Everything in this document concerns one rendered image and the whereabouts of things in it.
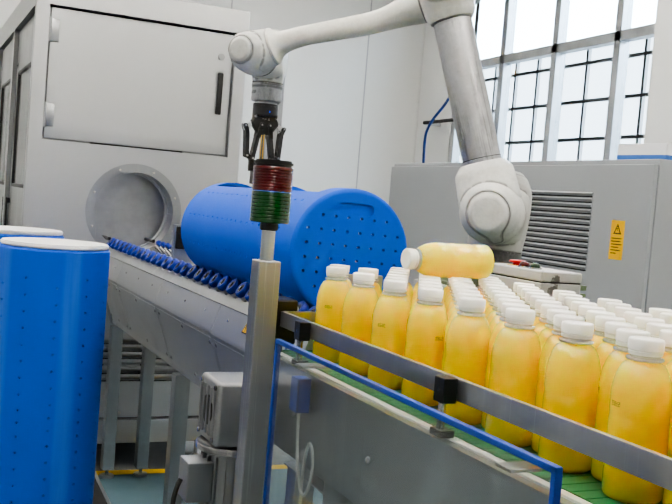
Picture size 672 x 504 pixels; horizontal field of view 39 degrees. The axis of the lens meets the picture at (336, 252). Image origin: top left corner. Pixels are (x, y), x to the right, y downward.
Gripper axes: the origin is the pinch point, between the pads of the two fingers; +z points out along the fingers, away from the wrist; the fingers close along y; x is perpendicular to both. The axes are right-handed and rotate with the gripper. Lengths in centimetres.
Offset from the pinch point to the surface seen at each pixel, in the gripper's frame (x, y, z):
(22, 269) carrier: 15, 66, 30
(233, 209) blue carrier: 32.0, 18.1, 10.4
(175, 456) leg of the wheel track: -19, 13, 90
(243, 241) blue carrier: 47, 20, 17
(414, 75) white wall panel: -428, -284, -98
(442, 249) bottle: 111, 4, 13
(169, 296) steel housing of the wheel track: -21.1, 18.5, 40.1
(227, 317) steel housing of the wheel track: 34, 18, 38
